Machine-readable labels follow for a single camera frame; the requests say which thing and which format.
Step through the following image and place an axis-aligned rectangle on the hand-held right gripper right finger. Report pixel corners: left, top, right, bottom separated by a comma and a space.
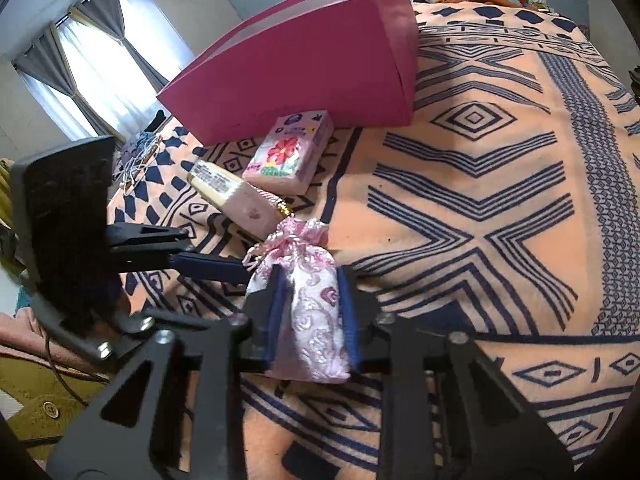
337, 266, 576, 480

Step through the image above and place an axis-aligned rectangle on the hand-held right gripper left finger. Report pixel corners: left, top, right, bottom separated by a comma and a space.
47, 266, 290, 480

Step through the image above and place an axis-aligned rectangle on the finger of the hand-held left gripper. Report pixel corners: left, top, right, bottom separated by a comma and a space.
106, 224, 194, 254
111, 249, 252, 285

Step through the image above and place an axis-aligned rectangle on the pink lace sachet bag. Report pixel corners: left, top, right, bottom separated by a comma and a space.
242, 217, 351, 385

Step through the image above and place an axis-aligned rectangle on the pink floral tissue pack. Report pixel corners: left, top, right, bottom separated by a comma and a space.
242, 111, 335, 195

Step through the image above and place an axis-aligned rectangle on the pink cardboard box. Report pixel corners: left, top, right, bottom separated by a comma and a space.
156, 0, 420, 145

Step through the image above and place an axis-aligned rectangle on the phone with brown case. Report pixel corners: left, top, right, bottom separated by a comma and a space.
122, 134, 163, 193

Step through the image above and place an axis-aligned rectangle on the orange patterned blanket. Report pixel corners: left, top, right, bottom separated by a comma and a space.
107, 2, 640, 480

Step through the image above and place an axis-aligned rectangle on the olive coat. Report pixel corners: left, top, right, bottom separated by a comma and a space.
0, 340, 112, 457

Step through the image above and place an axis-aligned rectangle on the grey window curtain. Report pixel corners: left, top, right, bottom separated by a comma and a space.
12, 0, 171, 142

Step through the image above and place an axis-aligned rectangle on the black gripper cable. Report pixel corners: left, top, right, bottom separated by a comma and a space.
44, 332, 110, 412

